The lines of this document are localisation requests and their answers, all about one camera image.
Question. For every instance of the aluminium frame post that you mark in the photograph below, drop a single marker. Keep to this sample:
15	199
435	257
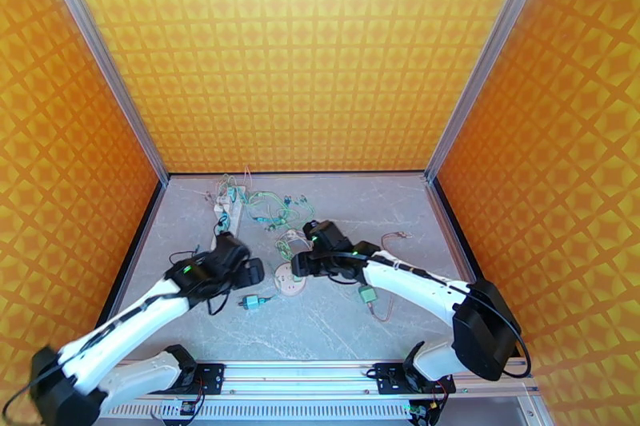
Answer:
490	52
101	52

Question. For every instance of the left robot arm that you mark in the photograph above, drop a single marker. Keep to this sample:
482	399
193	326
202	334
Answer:
125	324

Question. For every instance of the green plug adapter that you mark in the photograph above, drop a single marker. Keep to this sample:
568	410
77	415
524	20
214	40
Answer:
254	302
225	225
232	195
367	295

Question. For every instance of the black table edge strip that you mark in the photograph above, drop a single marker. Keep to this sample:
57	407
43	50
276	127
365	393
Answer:
142	230
456	230
300	173

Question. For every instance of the white vent grille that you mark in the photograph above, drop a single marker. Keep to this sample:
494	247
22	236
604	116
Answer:
300	409

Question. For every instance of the small controller board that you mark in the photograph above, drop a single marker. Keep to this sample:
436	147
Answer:
186	408
417	410

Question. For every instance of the white power strip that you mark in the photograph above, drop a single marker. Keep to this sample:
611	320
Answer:
236	220

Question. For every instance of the round white socket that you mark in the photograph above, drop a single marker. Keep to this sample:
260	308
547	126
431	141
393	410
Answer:
290	285

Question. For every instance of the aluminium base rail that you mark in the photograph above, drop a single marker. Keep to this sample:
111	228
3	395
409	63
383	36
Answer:
300	377

